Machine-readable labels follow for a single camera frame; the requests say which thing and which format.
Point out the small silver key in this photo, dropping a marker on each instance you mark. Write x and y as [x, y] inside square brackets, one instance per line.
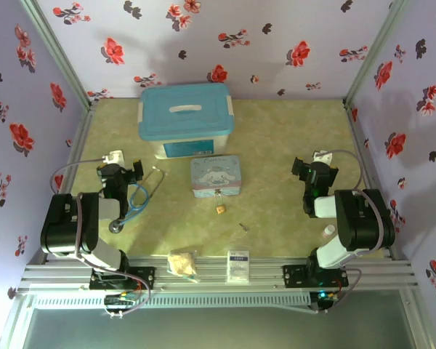
[244, 227]

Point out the brass padlock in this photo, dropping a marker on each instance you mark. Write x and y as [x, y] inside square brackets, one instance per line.
[221, 208]

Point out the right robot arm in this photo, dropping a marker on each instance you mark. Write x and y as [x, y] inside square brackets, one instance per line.
[363, 221]

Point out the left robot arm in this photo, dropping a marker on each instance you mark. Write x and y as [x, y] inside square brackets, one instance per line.
[65, 225]

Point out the blue stethoscope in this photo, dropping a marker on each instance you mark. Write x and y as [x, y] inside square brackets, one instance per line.
[134, 203]

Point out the small white bottle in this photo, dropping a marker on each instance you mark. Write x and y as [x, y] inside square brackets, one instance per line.
[328, 231]

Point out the blue lidded storage box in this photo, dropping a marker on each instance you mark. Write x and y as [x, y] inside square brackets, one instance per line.
[185, 112]

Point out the cartoon dog tin box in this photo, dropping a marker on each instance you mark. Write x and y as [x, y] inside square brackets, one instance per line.
[216, 176]

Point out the clear bag of snacks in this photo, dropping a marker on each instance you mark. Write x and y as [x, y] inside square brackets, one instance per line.
[181, 265]

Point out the white card packet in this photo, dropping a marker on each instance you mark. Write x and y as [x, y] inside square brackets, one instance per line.
[238, 267]

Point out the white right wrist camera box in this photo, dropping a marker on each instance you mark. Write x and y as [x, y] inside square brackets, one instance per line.
[321, 157]

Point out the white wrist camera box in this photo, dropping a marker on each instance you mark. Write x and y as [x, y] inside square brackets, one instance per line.
[321, 157]
[113, 157]

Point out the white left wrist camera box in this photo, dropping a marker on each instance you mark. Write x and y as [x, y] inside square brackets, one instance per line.
[113, 157]

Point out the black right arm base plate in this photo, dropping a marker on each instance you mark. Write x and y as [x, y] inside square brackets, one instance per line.
[294, 276]

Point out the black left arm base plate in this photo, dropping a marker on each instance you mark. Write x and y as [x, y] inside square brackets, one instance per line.
[145, 278]

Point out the aluminium corner post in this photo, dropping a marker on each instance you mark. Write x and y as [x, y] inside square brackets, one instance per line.
[58, 54]
[378, 51]

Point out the aluminium frame rail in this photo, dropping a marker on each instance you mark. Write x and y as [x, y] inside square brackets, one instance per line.
[210, 287]

